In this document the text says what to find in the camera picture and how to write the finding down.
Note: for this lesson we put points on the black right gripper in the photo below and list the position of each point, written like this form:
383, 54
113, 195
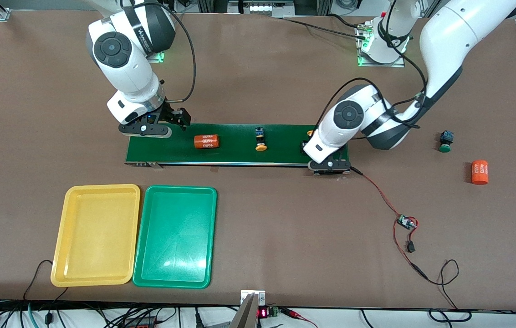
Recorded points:
170, 115

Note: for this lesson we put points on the orange cylinder printed 4680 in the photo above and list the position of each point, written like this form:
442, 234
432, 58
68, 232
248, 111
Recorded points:
480, 172
206, 141

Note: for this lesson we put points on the green mushroom push button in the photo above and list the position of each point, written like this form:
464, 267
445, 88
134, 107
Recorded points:
446, 138

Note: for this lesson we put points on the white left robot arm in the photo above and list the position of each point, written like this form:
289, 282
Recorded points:
449, 41

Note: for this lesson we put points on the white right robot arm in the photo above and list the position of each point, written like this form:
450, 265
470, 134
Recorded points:
130, 75

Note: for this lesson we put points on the green conveyor belt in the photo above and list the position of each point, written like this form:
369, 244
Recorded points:
235, 141

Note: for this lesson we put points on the green plastic tray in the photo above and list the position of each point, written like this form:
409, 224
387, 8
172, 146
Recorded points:
176, 237

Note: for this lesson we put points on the small controller circuit board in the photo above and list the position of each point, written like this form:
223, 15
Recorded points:
406, 222

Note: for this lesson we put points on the white power strip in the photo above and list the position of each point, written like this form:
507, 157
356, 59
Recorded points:
260, 7

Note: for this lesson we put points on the yellow plastic tray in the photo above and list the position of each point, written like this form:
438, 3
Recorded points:
96, 237

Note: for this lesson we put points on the red clip lead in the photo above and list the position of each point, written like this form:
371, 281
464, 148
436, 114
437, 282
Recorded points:
294, 313

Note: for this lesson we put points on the red digit display module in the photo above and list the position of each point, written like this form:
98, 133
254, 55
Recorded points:
263, 313

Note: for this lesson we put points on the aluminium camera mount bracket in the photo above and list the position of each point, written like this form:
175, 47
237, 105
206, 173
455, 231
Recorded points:
248, 314

